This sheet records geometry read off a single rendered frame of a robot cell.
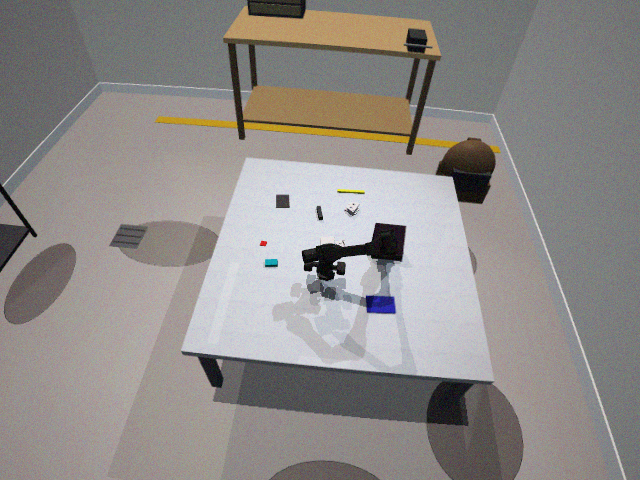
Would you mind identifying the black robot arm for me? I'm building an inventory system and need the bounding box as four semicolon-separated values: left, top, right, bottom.
302;229;399;281

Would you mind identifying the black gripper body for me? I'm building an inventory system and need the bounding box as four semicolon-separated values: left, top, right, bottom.
304;261;346;275

